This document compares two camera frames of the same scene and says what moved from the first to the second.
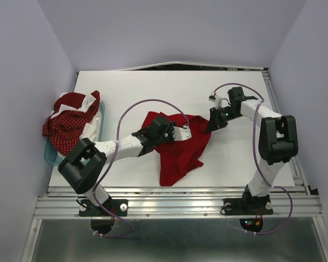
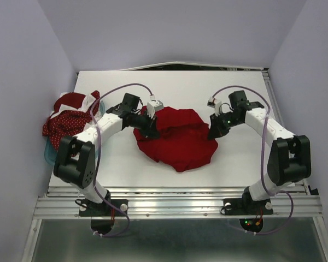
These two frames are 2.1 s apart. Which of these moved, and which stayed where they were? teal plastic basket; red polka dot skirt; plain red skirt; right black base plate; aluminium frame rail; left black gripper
Moved: left black gripper; plain red skirt
Stayed: aluminium frame rail; red polka dot skirt; teal plastic basket; right black base plate
